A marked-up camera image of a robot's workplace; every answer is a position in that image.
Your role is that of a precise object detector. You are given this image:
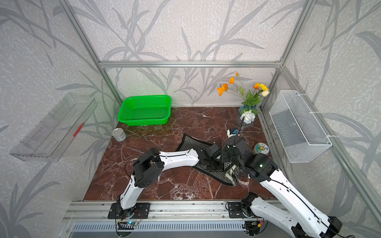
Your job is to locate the clear acrylic wall shelf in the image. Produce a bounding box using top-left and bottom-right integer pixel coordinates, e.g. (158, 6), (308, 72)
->
(10, 93), (98, 162)

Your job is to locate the silver tin can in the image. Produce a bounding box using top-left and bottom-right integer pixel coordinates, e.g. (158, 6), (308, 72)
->
(112, 128), (127, 142)

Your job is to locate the green plastic basket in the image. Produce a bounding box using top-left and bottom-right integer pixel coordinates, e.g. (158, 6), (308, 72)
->
(118, 95), (172, 127)

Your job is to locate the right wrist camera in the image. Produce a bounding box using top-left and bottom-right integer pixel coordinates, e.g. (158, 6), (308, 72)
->
(227, 128), (238, 138)

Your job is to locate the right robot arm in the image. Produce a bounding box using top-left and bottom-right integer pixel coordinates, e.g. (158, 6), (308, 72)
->
(221, 135), (342, 238)

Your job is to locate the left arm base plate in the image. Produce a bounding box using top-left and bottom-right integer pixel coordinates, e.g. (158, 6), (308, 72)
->
(107, 202), (150, 220)

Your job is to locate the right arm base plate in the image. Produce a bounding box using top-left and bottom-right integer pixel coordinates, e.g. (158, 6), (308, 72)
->
(225, 202), (247, 219)

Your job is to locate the glass vase with flowers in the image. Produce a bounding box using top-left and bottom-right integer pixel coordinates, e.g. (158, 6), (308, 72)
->
(217, 72), (270, 126)

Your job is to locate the black white knitted scarf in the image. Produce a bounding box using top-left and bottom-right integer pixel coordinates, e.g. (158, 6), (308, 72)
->
(176, 134), (238, 186)

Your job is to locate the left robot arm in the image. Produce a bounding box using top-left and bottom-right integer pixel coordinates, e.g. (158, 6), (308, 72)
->
(118, 143), (223, 211)

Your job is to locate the white wire mesh basket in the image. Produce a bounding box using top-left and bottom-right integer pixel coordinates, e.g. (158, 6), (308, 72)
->
(269, 90), (332, 163)

